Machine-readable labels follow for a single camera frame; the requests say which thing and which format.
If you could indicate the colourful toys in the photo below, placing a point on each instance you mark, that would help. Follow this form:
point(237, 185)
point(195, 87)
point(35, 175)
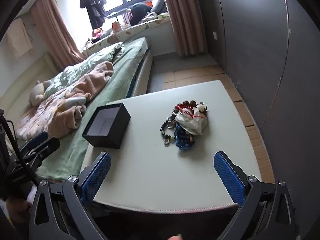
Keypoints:
point(97, 32)

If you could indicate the black jewelry box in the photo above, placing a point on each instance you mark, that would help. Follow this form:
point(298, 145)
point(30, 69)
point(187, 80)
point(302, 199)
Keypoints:
point(105, 142)

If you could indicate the cardboard floor sheets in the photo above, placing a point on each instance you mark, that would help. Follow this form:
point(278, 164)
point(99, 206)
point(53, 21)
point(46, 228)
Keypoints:
point(190, 73)

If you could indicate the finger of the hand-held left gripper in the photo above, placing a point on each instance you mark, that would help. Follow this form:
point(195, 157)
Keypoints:
point(37, 138)
point(48, 147)

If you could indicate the orange box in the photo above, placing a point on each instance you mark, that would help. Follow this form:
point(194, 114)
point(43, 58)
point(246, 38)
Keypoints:
point(115, 26)

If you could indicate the printed window seat cushion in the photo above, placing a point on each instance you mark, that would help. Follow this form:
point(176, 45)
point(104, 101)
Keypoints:
point(140, 28)

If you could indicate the black bag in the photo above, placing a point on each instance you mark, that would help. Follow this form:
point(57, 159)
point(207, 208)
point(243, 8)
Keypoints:
point(140, 12)

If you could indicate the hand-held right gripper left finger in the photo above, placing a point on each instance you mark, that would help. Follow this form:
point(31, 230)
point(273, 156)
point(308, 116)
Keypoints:
point(96, 177)

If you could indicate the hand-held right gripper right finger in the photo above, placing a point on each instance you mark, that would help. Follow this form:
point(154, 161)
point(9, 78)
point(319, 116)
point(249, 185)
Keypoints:
point(230, 180)

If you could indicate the grey pillow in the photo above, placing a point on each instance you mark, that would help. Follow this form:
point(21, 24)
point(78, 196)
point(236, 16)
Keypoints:
point(158, 2)

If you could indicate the wall socket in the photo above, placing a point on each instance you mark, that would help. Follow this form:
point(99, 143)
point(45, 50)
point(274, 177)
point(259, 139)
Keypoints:
point(214, 35)

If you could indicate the beige plush toy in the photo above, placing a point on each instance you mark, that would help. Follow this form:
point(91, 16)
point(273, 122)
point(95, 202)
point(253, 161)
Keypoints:
point(36, 92)

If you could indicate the hanging dark clothes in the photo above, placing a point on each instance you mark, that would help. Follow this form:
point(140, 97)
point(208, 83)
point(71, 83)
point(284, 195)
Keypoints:
point(91, 2)

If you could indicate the cream towel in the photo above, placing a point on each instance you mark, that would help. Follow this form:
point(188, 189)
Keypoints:
point(18, 40)

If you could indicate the small grey folding table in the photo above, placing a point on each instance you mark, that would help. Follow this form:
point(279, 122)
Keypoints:
point(117, 13)

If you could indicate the pink fleece blanket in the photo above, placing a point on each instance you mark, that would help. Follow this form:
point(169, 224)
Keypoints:
point(82, 87)

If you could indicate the pink curtain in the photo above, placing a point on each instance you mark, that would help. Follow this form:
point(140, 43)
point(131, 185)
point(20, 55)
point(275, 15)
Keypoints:
point(185, 17)
point(57, 30)

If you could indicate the bed with green sheet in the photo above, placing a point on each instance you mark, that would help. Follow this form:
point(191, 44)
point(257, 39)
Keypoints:
point(120, 80)

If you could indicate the white plastic bag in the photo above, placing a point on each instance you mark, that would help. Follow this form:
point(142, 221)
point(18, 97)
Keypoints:
point(190, 125)

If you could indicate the floral green quilt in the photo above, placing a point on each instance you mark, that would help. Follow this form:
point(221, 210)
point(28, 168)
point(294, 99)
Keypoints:
point(100, 55)

